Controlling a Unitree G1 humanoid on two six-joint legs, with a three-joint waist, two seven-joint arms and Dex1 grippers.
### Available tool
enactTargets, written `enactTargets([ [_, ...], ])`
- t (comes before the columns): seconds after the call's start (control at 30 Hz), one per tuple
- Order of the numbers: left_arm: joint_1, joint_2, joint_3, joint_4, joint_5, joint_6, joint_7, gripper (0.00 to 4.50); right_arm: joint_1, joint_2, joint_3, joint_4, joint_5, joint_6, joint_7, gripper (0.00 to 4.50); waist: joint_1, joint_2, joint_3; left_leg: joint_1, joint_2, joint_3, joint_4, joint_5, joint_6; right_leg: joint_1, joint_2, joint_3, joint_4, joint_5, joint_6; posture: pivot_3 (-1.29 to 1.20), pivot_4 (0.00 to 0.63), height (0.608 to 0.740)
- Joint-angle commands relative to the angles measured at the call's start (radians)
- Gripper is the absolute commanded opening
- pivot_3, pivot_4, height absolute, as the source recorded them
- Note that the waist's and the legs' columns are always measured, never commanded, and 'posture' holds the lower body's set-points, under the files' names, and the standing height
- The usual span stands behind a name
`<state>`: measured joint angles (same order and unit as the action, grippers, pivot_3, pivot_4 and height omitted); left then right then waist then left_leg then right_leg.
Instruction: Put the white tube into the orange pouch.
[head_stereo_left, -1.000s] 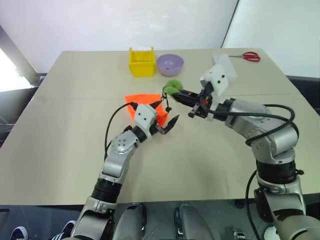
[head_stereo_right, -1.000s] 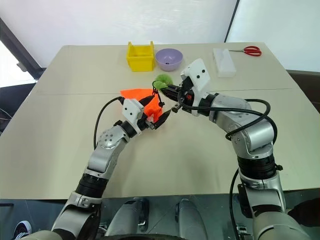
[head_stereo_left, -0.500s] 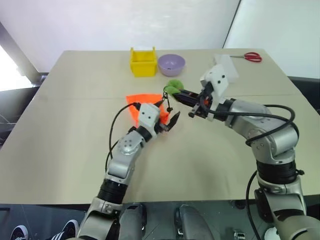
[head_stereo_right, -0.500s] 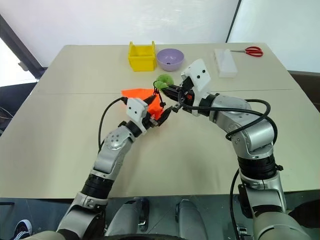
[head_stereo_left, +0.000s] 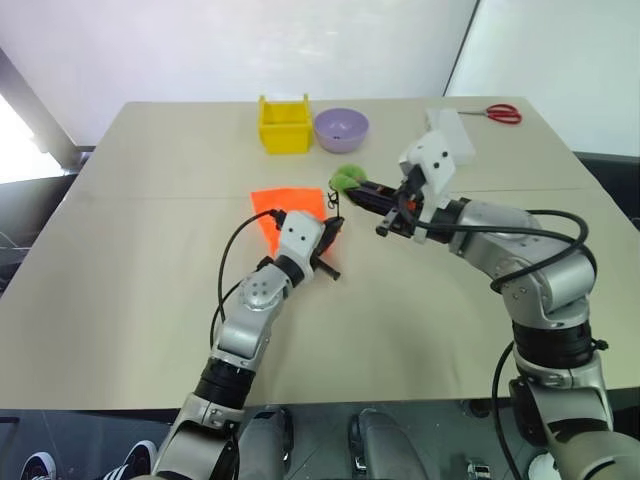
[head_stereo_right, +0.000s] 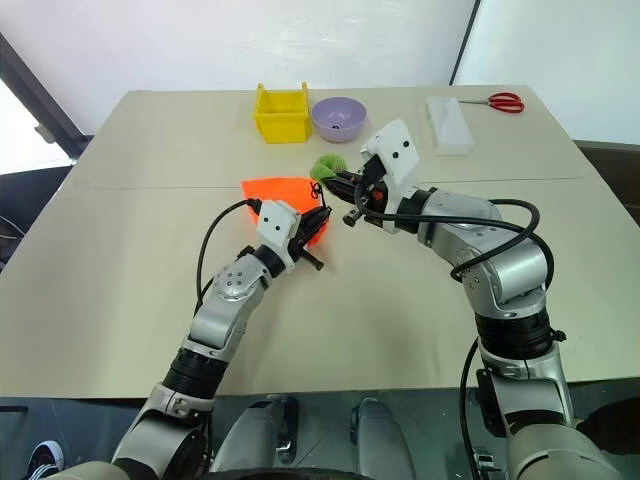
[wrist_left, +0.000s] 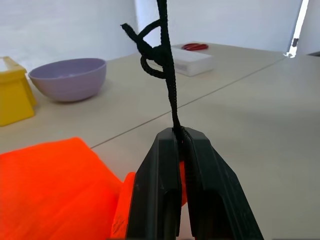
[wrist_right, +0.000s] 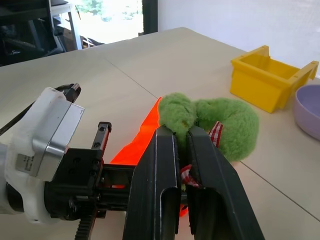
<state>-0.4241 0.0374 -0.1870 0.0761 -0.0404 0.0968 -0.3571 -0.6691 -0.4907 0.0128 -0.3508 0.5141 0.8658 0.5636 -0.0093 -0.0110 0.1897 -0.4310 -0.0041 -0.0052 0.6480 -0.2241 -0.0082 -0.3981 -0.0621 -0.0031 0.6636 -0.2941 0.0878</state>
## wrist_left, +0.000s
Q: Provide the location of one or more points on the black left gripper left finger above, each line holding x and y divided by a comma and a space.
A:
155, 187

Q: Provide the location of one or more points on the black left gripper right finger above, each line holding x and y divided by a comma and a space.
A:
215, 195

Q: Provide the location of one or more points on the white rectangular box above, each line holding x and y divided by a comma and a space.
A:
192, 61

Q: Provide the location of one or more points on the purple plastic bowl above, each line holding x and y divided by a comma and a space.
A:
67, 80

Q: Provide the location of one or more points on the yellow plastic bin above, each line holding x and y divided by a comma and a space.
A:
12, 100

